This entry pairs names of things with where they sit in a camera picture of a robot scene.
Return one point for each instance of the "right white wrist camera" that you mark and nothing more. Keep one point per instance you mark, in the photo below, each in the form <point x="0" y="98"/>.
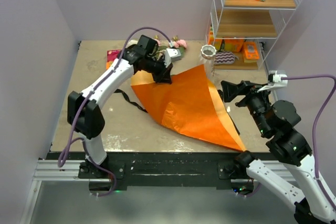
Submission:
<point x="276" y="80"/>

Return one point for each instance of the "white wire shelf rack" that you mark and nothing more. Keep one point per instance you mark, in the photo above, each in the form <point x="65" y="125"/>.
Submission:
<point x="251" y="20"/>

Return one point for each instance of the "striped purple grey sleep mask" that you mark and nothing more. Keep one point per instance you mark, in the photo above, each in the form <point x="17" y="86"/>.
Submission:
<point x="225" y="58"/>

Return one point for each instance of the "orange paper flower wrap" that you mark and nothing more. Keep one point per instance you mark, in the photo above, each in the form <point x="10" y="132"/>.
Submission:
<point x="190" y="106"/>

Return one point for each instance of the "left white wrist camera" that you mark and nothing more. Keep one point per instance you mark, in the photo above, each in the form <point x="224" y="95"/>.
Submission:
<point x="171" y="55"/>

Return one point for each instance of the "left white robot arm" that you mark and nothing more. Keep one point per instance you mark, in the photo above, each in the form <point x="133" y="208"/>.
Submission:
<point x="84" y="112"/>

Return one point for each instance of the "aluminium rail frame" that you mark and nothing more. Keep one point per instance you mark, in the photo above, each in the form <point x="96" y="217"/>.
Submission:
<point x="57" y="197"/>

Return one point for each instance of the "black ribbon with gold text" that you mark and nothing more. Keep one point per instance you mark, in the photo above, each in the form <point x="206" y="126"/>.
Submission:
<point x="126" y="97"/>

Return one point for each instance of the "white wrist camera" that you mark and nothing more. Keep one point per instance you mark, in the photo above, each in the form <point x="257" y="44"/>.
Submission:
<point x="171" y="55"/>
<point x="276" y="80"/>

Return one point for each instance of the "white faceted ceramic vase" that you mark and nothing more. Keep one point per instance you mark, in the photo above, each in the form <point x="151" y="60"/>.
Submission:
<point x="206" y="58"/>

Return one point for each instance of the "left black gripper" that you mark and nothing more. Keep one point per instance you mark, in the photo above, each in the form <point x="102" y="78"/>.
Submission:
<point x="165" y="77"/>

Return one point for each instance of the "orange box bottom shelf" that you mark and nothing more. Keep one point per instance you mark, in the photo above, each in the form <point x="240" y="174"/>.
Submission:
<point x="233" y="45"/>

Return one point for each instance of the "yellow orange packet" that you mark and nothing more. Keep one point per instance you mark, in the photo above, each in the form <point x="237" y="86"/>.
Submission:
<point x="250" y="52"/>

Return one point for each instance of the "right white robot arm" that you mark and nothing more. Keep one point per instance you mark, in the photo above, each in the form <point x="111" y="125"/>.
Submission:
<point x="312" y="200"/>

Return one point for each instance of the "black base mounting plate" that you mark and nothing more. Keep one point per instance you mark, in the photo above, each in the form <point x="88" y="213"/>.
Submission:
<point x="160" y="169"/>

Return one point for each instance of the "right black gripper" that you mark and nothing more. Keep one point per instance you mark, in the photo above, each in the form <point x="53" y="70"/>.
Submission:
<point x="229" y="90"/>

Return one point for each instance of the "pink orange candy box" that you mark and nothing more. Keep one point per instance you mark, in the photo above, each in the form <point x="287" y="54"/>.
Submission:
<point x="112" y="55"/>

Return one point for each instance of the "artificial rose bouquet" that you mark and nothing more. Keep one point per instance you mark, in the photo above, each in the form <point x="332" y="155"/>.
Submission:
<point x="173" y="45"/>

